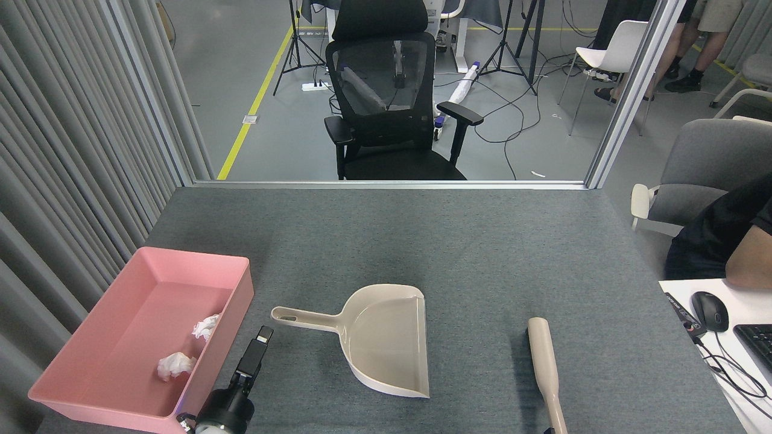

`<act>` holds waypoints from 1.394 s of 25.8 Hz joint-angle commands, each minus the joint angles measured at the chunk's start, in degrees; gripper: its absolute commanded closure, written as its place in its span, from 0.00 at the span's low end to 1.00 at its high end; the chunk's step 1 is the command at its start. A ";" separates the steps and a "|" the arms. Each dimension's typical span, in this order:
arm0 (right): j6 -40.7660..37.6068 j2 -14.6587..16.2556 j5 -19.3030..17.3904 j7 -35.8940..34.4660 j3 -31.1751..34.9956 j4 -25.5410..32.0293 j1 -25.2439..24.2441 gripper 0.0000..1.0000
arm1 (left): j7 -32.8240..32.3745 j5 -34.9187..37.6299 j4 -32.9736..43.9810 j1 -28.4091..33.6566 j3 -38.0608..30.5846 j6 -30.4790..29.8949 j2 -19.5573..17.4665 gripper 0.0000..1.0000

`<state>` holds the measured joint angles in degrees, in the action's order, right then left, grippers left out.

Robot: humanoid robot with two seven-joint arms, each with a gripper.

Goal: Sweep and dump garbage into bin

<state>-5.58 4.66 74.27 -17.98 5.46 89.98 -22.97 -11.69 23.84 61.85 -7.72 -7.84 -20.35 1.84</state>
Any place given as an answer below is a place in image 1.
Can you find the white plastic chair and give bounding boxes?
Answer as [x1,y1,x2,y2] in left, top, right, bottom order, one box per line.
[558,20,658,136]

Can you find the black tripod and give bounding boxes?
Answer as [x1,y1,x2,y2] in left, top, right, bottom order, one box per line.
[479,0,546,96]
[273,0,326,96]

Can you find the grey chair with white frame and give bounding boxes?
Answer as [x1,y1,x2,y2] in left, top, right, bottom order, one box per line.
[710,53,772,118]

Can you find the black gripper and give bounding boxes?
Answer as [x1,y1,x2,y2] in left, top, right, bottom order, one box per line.
[194,325,274,434]

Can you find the white roll with blue ends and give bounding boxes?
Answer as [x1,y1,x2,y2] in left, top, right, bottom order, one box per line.
[433,60,481,140]

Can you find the beige plastic dustpan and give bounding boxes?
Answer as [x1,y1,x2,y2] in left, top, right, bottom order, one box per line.
[271,284,430,399]

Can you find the standing person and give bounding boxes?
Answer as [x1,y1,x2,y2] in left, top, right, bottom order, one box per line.
[660,0,748,94]

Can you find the black mesh office chair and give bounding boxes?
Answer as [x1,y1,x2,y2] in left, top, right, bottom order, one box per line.
[324,0,484,180]

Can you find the large white paper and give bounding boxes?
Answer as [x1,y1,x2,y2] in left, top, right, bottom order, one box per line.
[157,353,198,382]

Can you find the pink plastic bin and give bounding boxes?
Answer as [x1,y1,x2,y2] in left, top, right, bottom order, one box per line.
[28,247,255,433]

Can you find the grey pleated curtain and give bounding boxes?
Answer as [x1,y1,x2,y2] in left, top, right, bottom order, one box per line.
[0,0,194,434]

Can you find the black floor cable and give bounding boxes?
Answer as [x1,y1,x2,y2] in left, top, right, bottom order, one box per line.
[434,36,598,180]

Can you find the black keyboard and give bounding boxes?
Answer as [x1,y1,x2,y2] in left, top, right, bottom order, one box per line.
[733,324,772,373]

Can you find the grey upholstered armchair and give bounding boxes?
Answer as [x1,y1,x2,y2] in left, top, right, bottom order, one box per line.
[631,116,772,237]

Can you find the small white paper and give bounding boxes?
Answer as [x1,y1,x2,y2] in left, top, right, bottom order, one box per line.
[192,314,221,341]

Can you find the black computer mouse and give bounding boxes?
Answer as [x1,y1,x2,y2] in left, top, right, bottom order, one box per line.
[691,291,730,333]

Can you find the silver frame post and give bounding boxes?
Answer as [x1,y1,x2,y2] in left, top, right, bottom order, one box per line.
[585,0,688,189]
[100,0,215,184]

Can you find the seated person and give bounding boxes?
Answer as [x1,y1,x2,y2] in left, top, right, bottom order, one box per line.
[665,173,772,288]

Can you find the beige hand brush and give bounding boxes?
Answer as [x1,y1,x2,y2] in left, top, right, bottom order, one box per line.
[528,318,568,434]

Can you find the black desk cables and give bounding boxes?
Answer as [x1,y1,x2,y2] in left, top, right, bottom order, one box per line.
[694,332,772,401]

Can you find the white desk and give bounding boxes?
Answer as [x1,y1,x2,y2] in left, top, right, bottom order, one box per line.
[659,277,772,434]

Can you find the silver frame rail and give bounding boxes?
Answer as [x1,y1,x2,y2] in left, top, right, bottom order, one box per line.
[193,179,589,190]

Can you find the black device with red button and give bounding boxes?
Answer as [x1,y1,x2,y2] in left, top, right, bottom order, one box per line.
[665,292,707,338]

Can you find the white stand leg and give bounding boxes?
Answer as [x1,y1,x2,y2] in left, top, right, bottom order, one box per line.
[451,17,472,74]

